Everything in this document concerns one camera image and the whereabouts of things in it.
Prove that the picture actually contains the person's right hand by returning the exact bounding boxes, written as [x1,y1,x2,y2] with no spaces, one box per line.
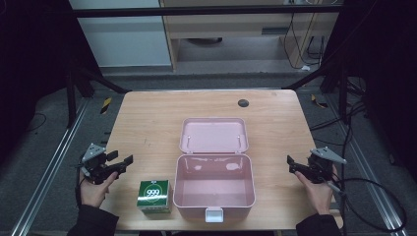
[294,164,339,216]

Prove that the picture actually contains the green and white medicine box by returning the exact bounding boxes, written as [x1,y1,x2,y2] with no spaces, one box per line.
[136,179,173,215]

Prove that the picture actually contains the aluminium floor rail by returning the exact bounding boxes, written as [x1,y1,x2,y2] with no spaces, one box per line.
[9,97,91,236]
[326,93,410,236]

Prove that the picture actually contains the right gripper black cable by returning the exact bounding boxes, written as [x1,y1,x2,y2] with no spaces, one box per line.
[326,177,408,233]

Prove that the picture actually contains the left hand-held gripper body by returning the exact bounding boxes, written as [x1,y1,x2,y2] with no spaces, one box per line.
[80,143,116,186]

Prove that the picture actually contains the yellow and black tape strip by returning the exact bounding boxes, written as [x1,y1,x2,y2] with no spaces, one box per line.
[310,93,329,109]
[99,96,113,115]

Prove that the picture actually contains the person's left hand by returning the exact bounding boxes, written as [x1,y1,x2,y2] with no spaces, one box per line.
[79,170,119,209]

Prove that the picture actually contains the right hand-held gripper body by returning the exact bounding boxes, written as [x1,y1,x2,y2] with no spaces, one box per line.
[306,146,348,185]

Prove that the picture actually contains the black curtain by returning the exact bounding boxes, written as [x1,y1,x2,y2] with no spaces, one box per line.
[322,0,417,183]
[0,0,103,166]

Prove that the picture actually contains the pink plastic storage box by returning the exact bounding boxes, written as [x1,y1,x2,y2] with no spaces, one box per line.
[172,116,257,224]

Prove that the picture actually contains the thin black floor cable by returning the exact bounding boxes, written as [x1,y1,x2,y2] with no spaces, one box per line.
[25,112,48,134]

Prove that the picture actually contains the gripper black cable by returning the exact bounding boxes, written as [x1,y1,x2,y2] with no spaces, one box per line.
[326,177,408,233]
[75,162,87,208]

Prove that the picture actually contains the black hanging cables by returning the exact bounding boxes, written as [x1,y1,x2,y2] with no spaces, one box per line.
[282,12,327,71]

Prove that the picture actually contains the white cabinet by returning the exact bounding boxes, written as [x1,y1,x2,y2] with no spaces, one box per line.
[68,0,173,69]

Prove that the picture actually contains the light wooden desk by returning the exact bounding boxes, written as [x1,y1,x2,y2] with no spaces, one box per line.
[158,0,340,73]

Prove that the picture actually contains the black metal stand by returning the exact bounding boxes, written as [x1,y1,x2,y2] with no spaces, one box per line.
[282,63,351,125]
[64,67,133,130]

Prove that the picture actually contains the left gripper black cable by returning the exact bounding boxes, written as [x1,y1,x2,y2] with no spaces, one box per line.
[75,162,87,208]

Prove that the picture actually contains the black horizontal frame bar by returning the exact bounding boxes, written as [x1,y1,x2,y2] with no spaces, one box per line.
[72,4,344,19]

